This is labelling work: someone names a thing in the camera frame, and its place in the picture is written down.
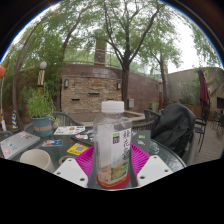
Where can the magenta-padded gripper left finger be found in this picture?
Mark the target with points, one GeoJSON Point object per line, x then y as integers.
{"type": "Point", "coordinates": [83, 161]}

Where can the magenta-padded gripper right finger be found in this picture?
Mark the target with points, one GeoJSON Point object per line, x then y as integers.
{"type": "Point", "coordinates": [141, 161]}

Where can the clear plastic drink bottle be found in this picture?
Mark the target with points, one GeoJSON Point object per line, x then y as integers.
{"type": "Point", "coordinates": [111, 143]}

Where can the small yellow card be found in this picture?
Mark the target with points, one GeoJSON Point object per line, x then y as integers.
{"type": "Point", "coordinates": [77, 149]}

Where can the black laptop with stickers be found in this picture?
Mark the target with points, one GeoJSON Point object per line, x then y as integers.
{"type": "Point", "coordinates": [140, 138]}

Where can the white printed booklet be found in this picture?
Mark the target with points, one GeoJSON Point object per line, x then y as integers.
{"type": "Point", "coordinates": [69, 130]}

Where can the blue printed card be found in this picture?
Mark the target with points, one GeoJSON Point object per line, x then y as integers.
{"type": "Point", "coordinates": [52, 143]}

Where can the white ribbed ceramic mug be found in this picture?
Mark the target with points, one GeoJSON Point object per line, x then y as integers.
{"type": "Point", "coordinates": [35, 158]}

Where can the grey laptop with stickers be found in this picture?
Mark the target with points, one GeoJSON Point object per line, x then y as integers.
{"type": "Point", "coordinates": [18, 143]}

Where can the green plant in teal pot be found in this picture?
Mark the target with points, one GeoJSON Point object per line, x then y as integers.
{"type": "Point", "coordinates": [40, 106]}

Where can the black metal chair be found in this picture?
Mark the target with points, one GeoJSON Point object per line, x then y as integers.
{"type": "Point", "coordinates": [201, 125]}

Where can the tall forked tree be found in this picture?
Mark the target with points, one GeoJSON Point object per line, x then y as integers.
{"type": "Point", "coordinates": [125, 86]}

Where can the blue yellow striped cone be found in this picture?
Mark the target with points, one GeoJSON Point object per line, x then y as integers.
{"type": "Point", "coordinates": [14, 120]}

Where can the folded dark red umbrella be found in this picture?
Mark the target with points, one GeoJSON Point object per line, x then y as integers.
{"type": "Point", "coordinates": [203, 90]}

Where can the leaning green tree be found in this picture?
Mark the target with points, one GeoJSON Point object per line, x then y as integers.
{"type": "Point", "coordinates": [14, 93]}

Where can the orange canopy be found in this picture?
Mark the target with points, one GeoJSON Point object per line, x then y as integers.
{"type": "Point", "coordinates": [2, 71]}

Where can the black wall lantern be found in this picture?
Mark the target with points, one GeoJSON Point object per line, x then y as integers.
{"type": "Point", "coordinates": [66, 83]}
{"type": "Point", "coordinates": [118, 86]}

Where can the wooden lamp post with globe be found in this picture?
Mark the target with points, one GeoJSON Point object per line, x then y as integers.
{"type": "Point", "coordinates": [41, 78]}

